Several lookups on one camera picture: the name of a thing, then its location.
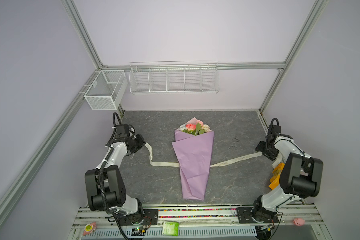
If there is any cream printed ribbon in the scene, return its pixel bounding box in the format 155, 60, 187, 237
145, 143, 263, 168

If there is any white fake rose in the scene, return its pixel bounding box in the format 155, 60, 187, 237
179, 125, 188, 133

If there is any red pink fake rose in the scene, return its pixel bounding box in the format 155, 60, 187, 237
186, 124, 197, 133

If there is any pink purple wrapping paper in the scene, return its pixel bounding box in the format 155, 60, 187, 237
172, 118, 215, 201

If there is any cream fake rose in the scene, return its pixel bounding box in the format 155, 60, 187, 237
202, 125, 211, 133

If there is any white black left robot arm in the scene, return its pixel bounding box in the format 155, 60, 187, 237
85, 112, 146, 225

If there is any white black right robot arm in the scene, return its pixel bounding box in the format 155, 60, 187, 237
235, 118, 324, 224

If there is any yellow snack bag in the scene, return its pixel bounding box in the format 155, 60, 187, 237
269, 163, 285, 190

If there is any white mesh box basket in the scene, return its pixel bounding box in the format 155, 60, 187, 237
84, 70, 128, 111

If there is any small pink pig toy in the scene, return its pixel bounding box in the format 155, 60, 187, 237
293, 218, 306, 227

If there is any green small packet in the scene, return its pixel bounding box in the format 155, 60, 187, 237
162, 221, 180, 237

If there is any pink green round toy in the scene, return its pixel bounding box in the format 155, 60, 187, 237
83, 222, 97, 237

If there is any white wire shelf basket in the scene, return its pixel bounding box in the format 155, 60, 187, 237
129, 61, 220, 94

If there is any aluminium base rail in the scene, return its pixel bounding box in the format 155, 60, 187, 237
72, 205, 324, 229

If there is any white vented cable duct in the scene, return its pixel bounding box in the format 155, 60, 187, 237
82, 226, 257, 240

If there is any aluminium enclosure frame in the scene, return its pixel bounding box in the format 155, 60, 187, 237
0, 1, 314, 199

